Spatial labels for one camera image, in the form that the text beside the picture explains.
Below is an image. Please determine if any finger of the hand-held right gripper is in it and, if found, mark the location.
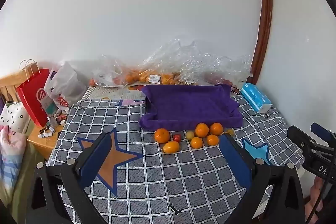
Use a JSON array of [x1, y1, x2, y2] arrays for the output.
[[311, 122, 336, 144], [287, 126, 319, 155]]

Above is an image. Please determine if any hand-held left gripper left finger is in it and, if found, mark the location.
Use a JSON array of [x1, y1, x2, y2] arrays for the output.
[[25, 132, 116, 224]]

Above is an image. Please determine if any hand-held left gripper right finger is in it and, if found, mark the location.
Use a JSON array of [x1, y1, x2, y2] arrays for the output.
[[219, 133, 306, 224]]

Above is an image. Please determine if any small orange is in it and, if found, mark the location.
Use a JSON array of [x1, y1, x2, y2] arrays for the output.
[[190, 137, 204, 149], [206, 134, 219, 146]]

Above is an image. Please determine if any medium orange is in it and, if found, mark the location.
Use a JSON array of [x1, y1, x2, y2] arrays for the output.
[[210, 122, 223, 136], [194, 123, 210, 138]]

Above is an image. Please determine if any oval yellow-orange tomato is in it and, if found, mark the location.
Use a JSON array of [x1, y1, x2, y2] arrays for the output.
[[163, 141, 180, 153]]

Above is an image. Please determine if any large orange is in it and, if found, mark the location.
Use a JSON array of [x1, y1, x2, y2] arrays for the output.
[[154, 128, 171, 143]]

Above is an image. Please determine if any purple towel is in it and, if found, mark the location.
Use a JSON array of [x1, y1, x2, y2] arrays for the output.
[[139, 84, 243, 131]]

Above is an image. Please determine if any person's right hand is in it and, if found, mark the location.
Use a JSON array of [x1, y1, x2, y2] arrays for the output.
[[308, 175, 327, 214]]

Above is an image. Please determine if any wooden nightstand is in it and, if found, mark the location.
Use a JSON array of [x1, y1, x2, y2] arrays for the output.
[[27, 122, 66, 160]]

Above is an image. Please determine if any group of small cosmetic bottles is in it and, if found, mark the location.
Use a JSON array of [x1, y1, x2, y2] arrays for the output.
[[39, 109, 70, 138]]

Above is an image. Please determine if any grey checked star cloth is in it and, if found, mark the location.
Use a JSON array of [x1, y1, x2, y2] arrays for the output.
[[47, 94, 306, 224]]

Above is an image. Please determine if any blue tissue box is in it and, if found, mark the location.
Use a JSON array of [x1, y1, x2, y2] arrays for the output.
[[240, 83, 273, 113]]

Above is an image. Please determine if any printed paper mat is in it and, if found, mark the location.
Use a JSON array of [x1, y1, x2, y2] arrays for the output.
[[84, 84, 147, 104]]

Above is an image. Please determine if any teal box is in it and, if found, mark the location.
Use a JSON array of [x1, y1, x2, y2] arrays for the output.
[[42, 95, 57, 115]]

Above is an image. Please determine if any small black clip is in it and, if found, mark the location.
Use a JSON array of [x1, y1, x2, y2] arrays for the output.
[[168, 203, 181, 215]]

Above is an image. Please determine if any green bed sheet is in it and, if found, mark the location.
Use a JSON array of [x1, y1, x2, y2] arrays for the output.
[[0, 140, 48, 214]]

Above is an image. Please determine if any pink printed blanket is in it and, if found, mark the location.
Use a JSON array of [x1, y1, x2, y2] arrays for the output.
[[0, 126, 28, 190]]

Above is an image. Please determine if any pile of bagged oranges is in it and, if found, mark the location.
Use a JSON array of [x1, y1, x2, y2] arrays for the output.
[[89, 69, 184, 85]]

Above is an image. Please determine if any red paper shopping bag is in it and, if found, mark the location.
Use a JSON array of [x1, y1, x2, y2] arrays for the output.
[[16, 59, 51, 128]]

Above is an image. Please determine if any clear plastic bag green label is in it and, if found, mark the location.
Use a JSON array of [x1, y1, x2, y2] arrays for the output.
[[91, 55, 137, 88]]

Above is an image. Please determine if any white floral pillow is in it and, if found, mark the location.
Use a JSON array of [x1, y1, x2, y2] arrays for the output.
[[0, 101, 29, 134]]

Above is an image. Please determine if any clear plastic bag white label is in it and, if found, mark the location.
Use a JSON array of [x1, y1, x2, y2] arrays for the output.
[[136, 38, 210, 85]]

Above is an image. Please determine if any wooden headboard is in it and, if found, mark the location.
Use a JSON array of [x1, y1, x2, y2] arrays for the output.
[[0, 70, 29, 104]]

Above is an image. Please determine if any brown wooden door frame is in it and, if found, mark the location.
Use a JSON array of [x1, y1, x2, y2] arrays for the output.
[[251, 0, 273, 84]]

